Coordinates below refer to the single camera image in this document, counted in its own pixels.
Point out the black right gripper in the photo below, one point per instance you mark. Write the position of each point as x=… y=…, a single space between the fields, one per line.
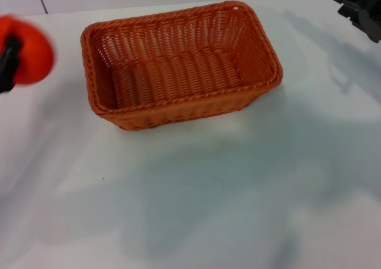
x=369 y=13

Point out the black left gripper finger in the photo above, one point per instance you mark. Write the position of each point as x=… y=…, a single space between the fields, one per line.
x=9 y=63

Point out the orange toy fruit with stem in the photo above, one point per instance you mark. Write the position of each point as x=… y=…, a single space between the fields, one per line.
x=35 y=57

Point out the orange woven plastic basket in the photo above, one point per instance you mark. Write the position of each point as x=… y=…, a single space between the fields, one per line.
x=178 y=72

